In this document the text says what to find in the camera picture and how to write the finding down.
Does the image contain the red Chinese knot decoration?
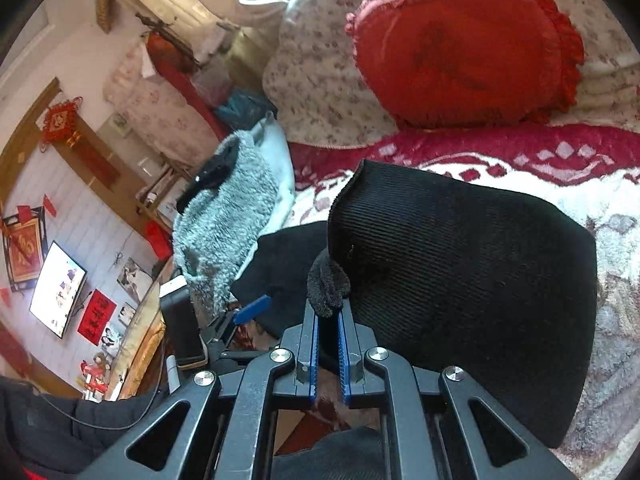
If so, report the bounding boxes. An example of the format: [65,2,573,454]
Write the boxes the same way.
[39,96,84,153]

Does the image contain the wall-mounted television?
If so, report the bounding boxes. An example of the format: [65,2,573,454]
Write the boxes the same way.
[29,242,87,339]

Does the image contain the black pants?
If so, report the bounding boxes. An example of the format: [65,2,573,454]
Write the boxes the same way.
[231,160,598,448]

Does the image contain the grey fluffy towel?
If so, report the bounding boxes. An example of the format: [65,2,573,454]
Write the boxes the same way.
[172,131,278,318]

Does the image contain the red heart-shaped ruffled pillow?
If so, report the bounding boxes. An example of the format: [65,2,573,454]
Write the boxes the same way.
[345,0,585,129]

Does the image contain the floral beige quilt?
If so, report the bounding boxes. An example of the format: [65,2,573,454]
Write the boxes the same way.
[262,0,639,148]

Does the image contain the red and white plush blanket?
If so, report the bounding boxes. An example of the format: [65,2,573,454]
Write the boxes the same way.
[282,125,639,479]

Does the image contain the framed red calligraphy picture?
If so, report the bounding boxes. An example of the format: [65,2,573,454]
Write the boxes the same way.
[1,206,48,292]

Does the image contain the beige curtain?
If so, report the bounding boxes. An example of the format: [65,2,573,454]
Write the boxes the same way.
[117,0,288,63]

